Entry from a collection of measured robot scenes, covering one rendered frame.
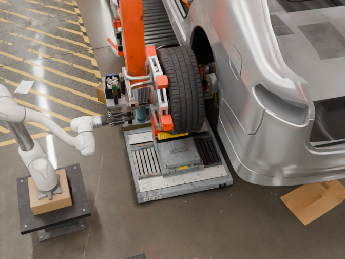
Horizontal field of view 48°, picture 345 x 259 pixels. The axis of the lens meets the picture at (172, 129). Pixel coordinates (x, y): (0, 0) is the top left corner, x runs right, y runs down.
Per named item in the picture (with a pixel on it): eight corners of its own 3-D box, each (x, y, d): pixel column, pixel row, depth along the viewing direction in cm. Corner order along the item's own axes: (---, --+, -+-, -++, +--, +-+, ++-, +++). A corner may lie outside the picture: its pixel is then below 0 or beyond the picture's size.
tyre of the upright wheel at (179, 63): (189, 26, 281) (178, 71, 343) (157, 31, 277) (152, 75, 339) (211, 111, 260) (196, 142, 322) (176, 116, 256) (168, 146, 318)
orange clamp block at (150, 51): (156, 57, 293) (155, 44, 293) (146, 58, 292) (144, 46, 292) (155, 58, 300) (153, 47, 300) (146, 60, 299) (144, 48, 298)
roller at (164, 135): (191, 135, 317) (191, 130, 313) (155, 142, 312) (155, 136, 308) (189, 130, 321) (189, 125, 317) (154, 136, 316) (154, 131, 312)
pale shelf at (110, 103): (126, 106, 351) (126, 103, 348) (107, 109, 348) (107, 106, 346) (119, 76, 380) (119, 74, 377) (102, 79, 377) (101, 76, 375)
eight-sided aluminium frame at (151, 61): (169, 143, 298) (168, 88, 259) (160, 145, 297) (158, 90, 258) (154, 97, 335) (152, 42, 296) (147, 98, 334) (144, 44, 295)
